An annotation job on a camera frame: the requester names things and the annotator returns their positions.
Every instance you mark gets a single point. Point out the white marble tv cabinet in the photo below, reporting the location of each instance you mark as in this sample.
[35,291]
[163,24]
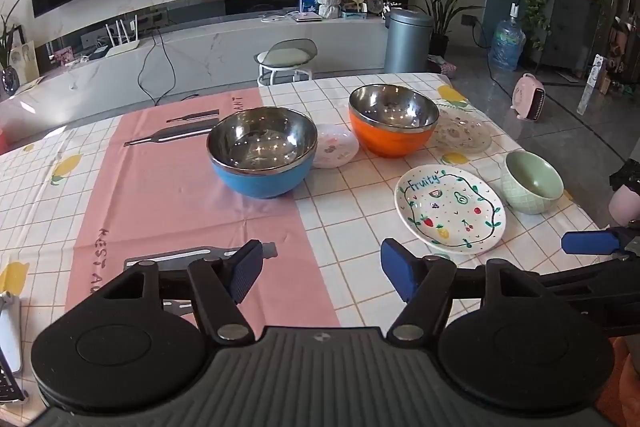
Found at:
[182,62]

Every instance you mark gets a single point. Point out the pink bin with black bag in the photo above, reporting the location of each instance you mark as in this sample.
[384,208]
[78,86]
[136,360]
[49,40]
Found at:
[624,205]

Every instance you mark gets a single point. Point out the small white pink dish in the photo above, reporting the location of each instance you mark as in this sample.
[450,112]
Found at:
[336,146]

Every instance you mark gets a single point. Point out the blue vase with plant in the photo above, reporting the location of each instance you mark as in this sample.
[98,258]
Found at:
[9,77]

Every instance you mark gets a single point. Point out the white wifi router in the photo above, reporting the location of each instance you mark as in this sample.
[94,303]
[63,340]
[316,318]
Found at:
[123,36]

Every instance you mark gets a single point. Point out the blue water jug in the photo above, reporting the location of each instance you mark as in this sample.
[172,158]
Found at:
[508,42]

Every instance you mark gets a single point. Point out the orange steel bowl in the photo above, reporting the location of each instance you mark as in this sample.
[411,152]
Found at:
[391,121]

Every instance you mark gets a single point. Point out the clear glass floral plate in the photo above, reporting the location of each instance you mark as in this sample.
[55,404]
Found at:
[459,131]

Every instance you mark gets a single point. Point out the pink space heater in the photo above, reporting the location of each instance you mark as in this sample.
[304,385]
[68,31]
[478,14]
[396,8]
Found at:
[528,97]

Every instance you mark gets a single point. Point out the blue steel bowl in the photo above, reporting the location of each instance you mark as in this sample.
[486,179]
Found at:
[263,152]

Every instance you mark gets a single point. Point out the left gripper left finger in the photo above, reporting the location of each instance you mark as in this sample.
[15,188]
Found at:
[218,287]

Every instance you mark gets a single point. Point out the green ceramic bowl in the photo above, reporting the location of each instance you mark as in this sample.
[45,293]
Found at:
[529,183]

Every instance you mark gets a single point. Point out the tall leafy floor plant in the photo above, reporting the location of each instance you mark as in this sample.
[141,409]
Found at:
[442,13]

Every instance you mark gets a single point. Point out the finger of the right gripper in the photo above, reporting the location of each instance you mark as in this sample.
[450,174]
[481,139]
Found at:
[616,241]

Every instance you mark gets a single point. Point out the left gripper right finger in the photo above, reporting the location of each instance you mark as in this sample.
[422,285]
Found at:
[424,285]

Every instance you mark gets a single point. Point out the grey metal trash can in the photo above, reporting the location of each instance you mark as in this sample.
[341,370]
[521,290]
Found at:
[408,40]

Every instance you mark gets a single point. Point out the white fruity oval plate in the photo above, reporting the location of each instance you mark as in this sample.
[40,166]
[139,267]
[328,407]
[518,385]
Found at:
[450,210]

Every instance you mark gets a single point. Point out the white round stool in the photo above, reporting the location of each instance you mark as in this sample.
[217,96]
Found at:
[291,56]

